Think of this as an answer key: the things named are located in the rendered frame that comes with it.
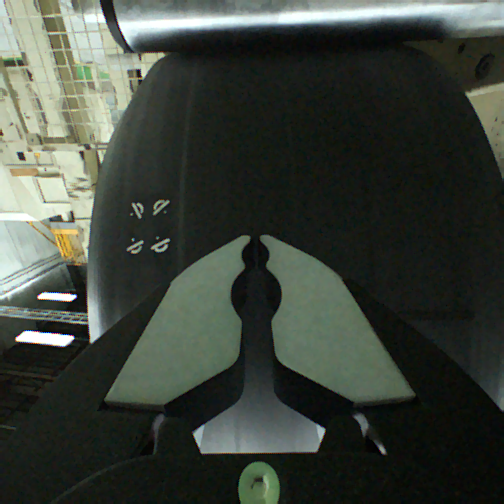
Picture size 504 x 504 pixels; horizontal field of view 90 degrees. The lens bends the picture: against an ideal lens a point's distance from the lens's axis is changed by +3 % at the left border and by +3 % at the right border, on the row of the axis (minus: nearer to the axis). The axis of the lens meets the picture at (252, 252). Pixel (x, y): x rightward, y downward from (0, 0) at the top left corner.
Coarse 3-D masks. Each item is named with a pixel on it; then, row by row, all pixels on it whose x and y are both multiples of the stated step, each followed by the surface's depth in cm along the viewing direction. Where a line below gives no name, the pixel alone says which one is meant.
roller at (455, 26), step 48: (144, 0) 17; (192, 0) 17; (240, 0) 17; (288, 0) 17; (336, 0) 17; (384, 0) 17; (432, 0) 17; (480, 0) 17; (144, 48) 20; (192, 48) 20; (240, 48) 20
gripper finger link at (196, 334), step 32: (224, 256) 10; (192, 288) 8; (224, 288) 8; (160, 320) 7; (192, 320) 7; (224, 320) 7; (160, 352) 6; (192, 352) 6; (224, 352) 6; (128, 384) 5; (160, 384) 5; (192, 384) 5; (224, 384) 6; (192, 416) 6
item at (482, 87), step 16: (416, 48) 37; (432, 48) 34; (448, 48) 31; (464, 48) 29; (480, 48) 27; (496, 48) 25; (448, 64) 31; (464, 64) 29; (480, 64) 27; (496, 64) 25; (464, 80) 29; (480, 80) 27; (496, 80) 25
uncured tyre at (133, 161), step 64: (192, 64) 19; (256, 64) 18; (320, 64) 18; (384, 64) 18; (128, 128) 17; (192, 128) 15; (256, 128) 15; (320, 128) 15; (384, 128) 15; (448, 128) 15; (128, 192) 15; (192, 192) 14; (256, 192) 14; (320, 192) 14; (384, 192) 14; (448, 192) 14; (192, 256) 14; (256, 256) 14; (320, 256) 14; (384, 256) 13; (448, 256) 13; (256, 320) 14; (448, 320) 13; (256, 384) 14; (256, 448) 15
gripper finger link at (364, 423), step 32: (352, 288) 8; (384, 320) 7; (416, 352) 6; (416, 384) 5; (448, 384) 5; (384, 416) 5; (416, 416) 5; (448, 416) 5; (480, 416) 5; (384, 448) 4; (416, 448) 4; (448, 448) 4; (480, 448) 4; (448, 480) 4; (480, 480) 4
